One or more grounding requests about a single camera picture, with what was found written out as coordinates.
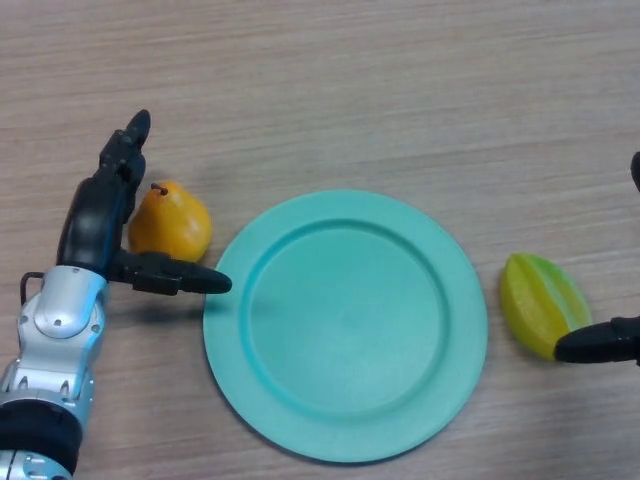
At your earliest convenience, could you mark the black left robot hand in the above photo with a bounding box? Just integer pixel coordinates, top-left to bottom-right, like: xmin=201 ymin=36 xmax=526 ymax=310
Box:
xmin=56 ymin=109 xmax=234 ymax=297

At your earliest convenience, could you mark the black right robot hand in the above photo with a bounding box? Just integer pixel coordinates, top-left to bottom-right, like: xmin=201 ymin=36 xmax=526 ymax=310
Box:
xmin=553 ymin=151 xmax=640 ymax=366

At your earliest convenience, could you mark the yellow pear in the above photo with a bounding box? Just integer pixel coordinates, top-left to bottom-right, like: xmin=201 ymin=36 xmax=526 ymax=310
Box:
xmin=128 ymin=180 xmax=212 ymax=264

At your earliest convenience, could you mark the green round plate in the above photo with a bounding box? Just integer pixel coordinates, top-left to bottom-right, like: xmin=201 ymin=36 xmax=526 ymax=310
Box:
xmin=202 ymin=189 xmax=488 ymax=462

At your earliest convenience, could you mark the yellow green starfruit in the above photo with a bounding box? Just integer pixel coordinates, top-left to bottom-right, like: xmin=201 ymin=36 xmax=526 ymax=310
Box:
xmin=499 ymin=252 xmax=593 ymax=360

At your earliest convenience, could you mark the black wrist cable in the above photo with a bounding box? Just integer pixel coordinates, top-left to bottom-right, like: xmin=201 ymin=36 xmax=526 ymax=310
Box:
xmin=19 ymin=271 xmax=46 ymax=302

